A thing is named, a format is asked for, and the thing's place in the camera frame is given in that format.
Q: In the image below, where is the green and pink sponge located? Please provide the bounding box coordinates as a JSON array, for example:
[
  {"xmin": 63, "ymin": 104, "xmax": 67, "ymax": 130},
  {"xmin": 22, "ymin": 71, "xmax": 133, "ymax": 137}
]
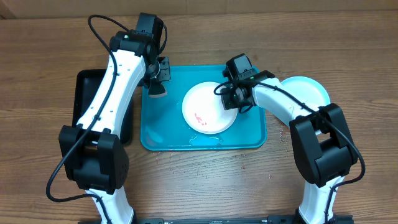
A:
[{"xmin": 148, "ymin": 83, "xmax": 167, "ymax": 98}]

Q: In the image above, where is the white plate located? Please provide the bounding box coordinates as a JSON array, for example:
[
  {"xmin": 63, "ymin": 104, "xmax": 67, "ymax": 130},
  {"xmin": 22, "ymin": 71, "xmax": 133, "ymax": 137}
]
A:
[{"xmin": 182, "ymin": 82, "xmax": 238, "ymax": 134}]

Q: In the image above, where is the light blue plate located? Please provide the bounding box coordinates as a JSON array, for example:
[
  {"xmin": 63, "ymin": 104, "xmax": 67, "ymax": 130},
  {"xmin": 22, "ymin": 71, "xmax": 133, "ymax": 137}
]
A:
[{"xmin": 281, "ymin": 76, "xmax": 331, "ymax": 106}]

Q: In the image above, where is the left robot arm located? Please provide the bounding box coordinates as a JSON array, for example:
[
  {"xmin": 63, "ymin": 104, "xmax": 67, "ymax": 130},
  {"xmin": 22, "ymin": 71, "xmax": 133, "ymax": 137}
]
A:
[{"xmin": 53, "ymin": 27, "xmax": 170, "ymax": 223}]

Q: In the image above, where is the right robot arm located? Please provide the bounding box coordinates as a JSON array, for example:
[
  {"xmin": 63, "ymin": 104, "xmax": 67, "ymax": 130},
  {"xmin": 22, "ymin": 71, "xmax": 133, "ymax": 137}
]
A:
[{"xmin": 214, "ymin": 68, "xmax": 365, "ymax": 223}]

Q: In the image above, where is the teal plastic tray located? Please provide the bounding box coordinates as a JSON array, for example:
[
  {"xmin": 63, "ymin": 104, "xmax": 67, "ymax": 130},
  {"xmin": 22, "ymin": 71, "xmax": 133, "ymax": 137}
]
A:
[{"xmin": 140, "ymin": 65, "xmax": 267, "ymax": 151}]

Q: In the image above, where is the black plastic tray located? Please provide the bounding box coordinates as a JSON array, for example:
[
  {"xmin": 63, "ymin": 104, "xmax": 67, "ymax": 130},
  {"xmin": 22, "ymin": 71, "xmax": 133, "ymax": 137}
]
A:
[{"xmin": 72, "ymin": 69, "xmax": 134, "ymax": 145}]

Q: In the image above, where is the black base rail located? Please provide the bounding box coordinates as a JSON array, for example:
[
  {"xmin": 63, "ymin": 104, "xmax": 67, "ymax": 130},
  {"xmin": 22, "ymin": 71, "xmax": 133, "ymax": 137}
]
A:
[{"xmin": 78, "ymin": 215, "xmax": 354, "ymax": 224}]

